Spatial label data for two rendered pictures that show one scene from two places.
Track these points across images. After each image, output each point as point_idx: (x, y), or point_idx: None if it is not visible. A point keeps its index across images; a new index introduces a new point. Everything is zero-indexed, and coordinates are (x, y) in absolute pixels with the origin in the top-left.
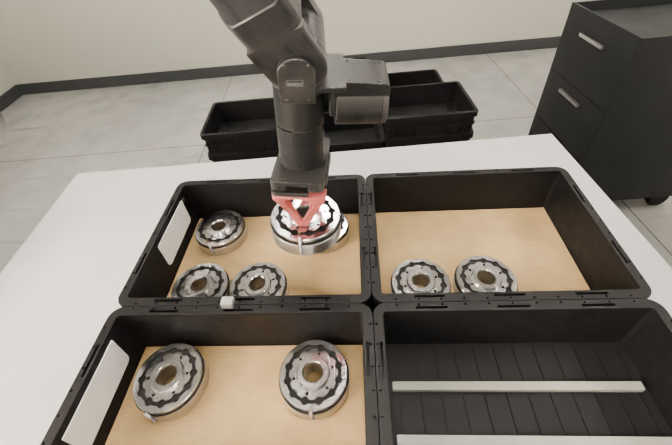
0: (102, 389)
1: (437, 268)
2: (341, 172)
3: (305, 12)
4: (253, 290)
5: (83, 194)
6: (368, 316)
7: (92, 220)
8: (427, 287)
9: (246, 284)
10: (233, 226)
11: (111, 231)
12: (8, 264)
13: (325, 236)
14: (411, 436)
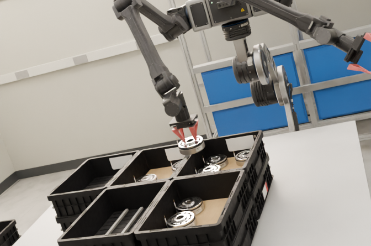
0: (179, 152)
1: (192, 207)
2: (339, 206)
3: (163, 78)
4: (205, 168)
5: (333, 129)
6: (167, 178)
7: (308, 140)
8: (183, 203)
9: (208, 166)
10: (244, 157)
11: (298, 147)
12: (282, 134)
13: (179, 147)
14: (140, 209)
